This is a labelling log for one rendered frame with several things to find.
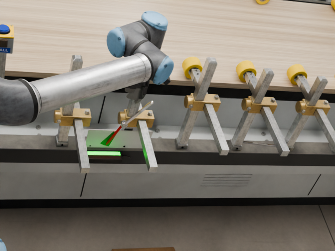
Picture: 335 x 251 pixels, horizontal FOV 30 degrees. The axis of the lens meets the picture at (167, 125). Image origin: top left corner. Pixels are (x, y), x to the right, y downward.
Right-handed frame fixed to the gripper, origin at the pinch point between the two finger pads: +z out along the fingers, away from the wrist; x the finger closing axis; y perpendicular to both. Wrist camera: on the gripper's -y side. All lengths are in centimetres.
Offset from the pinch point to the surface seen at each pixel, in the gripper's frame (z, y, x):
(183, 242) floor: 101, -48, -7
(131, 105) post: 8.3, -0.5, -6.1
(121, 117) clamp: 14.6, 2.1, -6.2
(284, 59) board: 11, -83, -47
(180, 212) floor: 101, -51, -26
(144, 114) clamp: 14.0, -7.0, -7.4
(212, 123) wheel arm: 5.2, -29.4, 5.4
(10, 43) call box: -19, 47, -4
